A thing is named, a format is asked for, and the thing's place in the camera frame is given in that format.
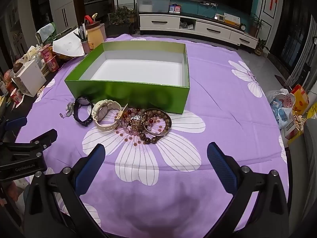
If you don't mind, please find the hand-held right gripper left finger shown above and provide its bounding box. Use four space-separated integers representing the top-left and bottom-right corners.
23 143 109 238

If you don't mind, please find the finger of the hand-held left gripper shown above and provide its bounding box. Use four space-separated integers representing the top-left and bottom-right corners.
0 128 58 155
0 116 28 142

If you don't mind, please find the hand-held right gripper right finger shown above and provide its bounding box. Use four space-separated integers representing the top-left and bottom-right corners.
207 142 290 238

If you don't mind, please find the black wrist watch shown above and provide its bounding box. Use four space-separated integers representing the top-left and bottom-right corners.
74 96 95 128

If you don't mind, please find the white wrist watch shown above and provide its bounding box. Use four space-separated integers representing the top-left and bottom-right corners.
91 99 129 131

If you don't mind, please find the brown wooden bead bracelet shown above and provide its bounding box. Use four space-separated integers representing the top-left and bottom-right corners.
141 107 172 136

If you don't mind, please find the green cardboard box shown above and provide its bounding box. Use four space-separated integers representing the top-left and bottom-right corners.
64 42 191 115

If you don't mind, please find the purple floral tablecloth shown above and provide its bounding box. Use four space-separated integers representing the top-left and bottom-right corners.
16 35 289 238

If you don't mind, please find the white box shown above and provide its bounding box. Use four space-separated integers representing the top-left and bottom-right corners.
14 59 47 97

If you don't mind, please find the pink yogurt cup pack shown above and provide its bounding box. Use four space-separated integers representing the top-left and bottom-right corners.
38 44 60 72

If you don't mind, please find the white plastic bag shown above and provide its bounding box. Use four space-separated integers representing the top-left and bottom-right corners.
266 88 297 130

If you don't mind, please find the white paper sheet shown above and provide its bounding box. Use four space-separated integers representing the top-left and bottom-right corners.
52 31 85 57

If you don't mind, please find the light green towel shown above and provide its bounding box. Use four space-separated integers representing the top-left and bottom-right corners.
35 23 57 42

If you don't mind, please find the dark round dish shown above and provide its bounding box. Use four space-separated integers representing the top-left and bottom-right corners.
55 26 77 39

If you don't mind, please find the yellow jar with brown lid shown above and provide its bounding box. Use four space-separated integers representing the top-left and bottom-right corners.
85 21 107 49

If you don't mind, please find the pink plastic bin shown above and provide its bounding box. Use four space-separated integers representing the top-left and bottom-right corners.
98 23 107 43

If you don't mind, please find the small potted floor plant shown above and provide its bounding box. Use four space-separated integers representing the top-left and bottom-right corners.
254 38 269 56

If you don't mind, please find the white television cabinet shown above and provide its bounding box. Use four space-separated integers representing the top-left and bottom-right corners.
138 12 259 50

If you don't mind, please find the potted plant in brown pot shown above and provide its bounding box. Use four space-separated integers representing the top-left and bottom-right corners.
249 13 264 38

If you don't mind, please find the leafy plant in black planter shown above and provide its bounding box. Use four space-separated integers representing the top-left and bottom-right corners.
108 5 136 36

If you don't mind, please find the yellow desk calendar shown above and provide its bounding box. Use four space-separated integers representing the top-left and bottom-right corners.
223 12 241 27

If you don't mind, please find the clear plastic storage bin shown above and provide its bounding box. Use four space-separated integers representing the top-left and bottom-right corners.
137 0 172 13

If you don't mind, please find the silver metal chain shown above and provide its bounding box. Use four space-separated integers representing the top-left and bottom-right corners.
59 102 75 119

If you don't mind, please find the pink bead bracelet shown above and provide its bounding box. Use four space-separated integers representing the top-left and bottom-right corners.
115 107 164 147

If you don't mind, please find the dark glossy bead bracelet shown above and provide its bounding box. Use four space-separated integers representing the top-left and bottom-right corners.
138 129 159 145

